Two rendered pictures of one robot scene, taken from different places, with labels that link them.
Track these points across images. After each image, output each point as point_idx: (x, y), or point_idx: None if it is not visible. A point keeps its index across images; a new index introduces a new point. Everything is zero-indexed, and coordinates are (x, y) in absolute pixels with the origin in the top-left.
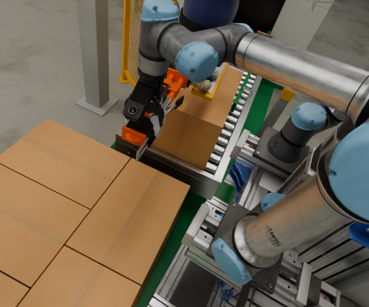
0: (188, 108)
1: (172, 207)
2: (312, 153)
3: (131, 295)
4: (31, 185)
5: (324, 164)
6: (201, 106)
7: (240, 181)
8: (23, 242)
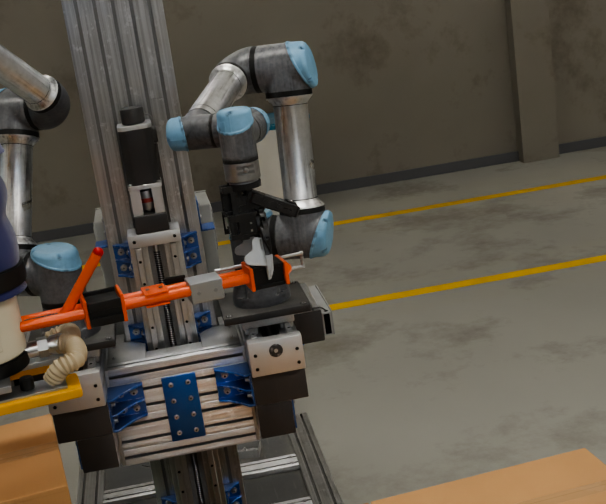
0: (41, 450)
1: None
2: (139, 236)
3: (390, 500)
4: None
5: (296, 90)
6: (14, 447)
7: (136, 401)
8: None
